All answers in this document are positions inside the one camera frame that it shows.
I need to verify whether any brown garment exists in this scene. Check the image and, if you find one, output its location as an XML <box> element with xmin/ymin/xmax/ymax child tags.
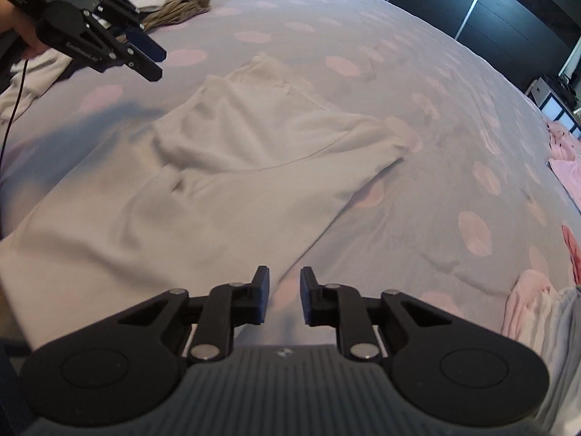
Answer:
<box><xmin>109</xmin><ymin>0</ymin><xmax>212</xmax><ymax>37</ymax></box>

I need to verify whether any small dark object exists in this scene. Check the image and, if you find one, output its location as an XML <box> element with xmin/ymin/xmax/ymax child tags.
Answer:
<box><xmin>558</xmin><ymin>75</ymin><xmax>581</xmax><ymax>101</ymax></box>

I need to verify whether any black cable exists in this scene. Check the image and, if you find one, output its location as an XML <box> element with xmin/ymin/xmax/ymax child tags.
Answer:
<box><xmin>0</xmin><ymin>57</ymin><xmax>30</xmax><ymax>166</ymax></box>

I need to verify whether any white striped garment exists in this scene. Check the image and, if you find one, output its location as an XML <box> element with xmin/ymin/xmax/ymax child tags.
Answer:
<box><xmin>536</xmin><ymin>286</ymin><xmax>581</xmax><ymax>428</ymax></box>

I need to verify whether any grey pink-dotted duvet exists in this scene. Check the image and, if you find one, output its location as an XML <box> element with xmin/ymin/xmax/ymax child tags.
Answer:
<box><xmin>0</xmin><ymin>0</ymin><xmax>581</xmax><ymax>373</ymax></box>

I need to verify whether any person's left hand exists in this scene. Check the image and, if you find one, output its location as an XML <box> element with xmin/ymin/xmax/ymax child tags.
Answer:
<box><xmin>0</xmin><ymin>0</ymin><xmax>48</xmax><ymax>58</ymax></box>

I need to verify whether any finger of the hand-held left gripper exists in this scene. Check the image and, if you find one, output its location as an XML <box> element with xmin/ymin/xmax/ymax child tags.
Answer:
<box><xmin>66</xmin><ymin>11</ymin><xmax>164</xmax><ymax>82</ymax></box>
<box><xmin>93</xmin><ymin>0</ymin><xmax>167</xmax><ymax>63</ymax></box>

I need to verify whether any white shirt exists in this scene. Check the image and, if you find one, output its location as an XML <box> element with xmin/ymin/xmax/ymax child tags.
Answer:
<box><xmin>0</xmin><ymin>52</ymin><xmax>407</xmax><ymax>355</ymax></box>

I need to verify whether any pink patterned pillow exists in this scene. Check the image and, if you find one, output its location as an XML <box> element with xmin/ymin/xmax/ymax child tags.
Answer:
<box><xmin>545</xmin><ymin>120</ymin><xmax>581</xmax><ymax>214</ymax></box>

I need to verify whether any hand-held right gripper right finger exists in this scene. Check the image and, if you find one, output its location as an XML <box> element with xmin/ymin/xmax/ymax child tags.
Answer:
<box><xmin>300</xmin><ymin>267</ymin><xmax>455</xmax><ymax>364</ymax></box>

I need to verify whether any pink cushion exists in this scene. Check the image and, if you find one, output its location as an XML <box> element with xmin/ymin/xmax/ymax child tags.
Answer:
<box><xmin>560</xmin><ymin>225</ymin><xmax>581</xmax><ymax>287</ymax></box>

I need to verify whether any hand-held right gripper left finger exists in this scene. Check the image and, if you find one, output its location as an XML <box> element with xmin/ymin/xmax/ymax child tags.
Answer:
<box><xmin>117</xmin><ymin>266</ymin><xmax>272</xmax><ymax>365</ymax></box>

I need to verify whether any white nightstand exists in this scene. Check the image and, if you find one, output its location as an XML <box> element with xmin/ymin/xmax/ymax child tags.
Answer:
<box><xmin>527</xmin><ymin>75</ymin><xmax>581</xmax><ymax>139</ymax></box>

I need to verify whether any pale pink garment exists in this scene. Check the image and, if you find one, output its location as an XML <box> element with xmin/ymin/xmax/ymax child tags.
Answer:
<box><xmin>501</xmin><ymin>270</ymin><xmax>561</xmax><ymax>341</ymax></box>

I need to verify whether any dark wardrobe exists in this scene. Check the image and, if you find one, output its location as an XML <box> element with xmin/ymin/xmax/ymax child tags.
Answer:
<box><xmin>386</xmin><ymin>0</ymin><xmax>581</xmax><ymax>80</ymax></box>

